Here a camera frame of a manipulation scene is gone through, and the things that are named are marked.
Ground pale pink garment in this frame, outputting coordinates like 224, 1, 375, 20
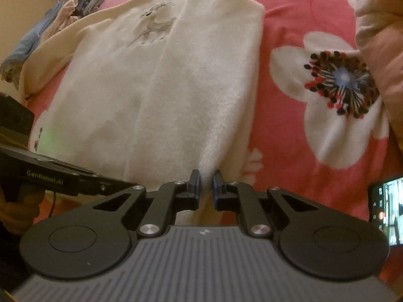
47, 0, 84, 36

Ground black smartphone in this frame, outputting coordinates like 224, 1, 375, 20
367, 174, 403, 246

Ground blue striped garment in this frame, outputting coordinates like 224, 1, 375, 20
71, 0, 106, 18

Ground light blue garment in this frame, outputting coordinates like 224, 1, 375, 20
0, 2, 65, 83

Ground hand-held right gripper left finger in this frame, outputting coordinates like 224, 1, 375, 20
93, 169, 202, 238

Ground person's left hand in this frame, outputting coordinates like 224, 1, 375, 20
0, 190, 46, 235

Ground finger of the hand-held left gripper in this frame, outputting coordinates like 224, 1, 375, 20
79, 171, 137, 196

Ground pink floral blanket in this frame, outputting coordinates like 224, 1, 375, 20
23, 0, 403, 293

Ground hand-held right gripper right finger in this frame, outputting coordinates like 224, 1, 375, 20
212, 169, 319, 238

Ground cream sweater with deer print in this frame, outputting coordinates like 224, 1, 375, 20
22, 0, 265, 227

